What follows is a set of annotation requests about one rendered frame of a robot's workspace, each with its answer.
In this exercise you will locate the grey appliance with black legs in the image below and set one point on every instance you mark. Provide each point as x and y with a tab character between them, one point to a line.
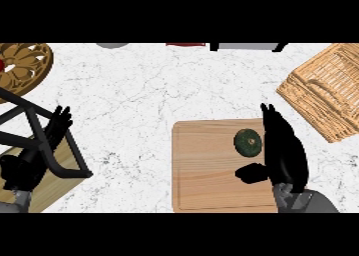
245	46

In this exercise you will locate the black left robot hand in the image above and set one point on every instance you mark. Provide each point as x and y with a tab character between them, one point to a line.
19	170

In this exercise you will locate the dark green squash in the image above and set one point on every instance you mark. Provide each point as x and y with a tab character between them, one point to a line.
247	142

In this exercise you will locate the pale wooden cutting board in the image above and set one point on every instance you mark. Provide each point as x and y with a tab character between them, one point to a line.
205	173

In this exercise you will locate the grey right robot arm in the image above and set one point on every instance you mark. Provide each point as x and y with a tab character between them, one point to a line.
309	203

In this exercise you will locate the tan wicker basket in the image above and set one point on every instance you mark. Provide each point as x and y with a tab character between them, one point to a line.
329	90

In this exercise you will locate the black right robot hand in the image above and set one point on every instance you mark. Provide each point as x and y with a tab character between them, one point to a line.
285	156

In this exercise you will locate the dark red flat object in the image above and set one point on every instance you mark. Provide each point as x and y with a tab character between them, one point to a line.
185	44

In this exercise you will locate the black tiered basket stand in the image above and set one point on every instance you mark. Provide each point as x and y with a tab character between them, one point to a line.
19	70

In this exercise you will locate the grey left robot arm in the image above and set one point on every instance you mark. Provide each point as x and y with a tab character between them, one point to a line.
18	201

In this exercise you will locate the grey round object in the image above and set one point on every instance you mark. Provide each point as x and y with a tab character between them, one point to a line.
111	45

